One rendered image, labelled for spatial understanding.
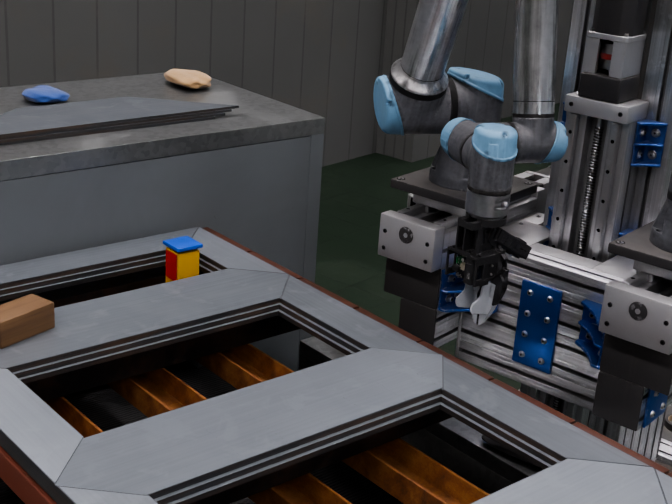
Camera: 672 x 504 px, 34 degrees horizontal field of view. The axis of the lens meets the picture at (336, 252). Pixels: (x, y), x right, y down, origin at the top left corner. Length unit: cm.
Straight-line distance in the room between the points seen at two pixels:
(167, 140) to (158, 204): 15
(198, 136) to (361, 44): 368
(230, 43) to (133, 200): 296
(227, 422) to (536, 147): 74
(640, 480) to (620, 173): 72
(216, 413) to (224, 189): 94
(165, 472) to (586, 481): 60
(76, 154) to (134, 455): 89
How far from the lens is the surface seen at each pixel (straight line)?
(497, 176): 186
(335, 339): 202
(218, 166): 254
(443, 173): 225
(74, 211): 238
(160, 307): 209
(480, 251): 191
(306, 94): 582
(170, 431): 168
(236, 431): 168
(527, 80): 199
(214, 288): 218
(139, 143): 241
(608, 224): 223
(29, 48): 460
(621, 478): 168
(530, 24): 199
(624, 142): 218
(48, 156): 231
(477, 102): 221
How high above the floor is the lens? 169
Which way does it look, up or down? 21 degrees down
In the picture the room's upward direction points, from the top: 4 degrees clockwise
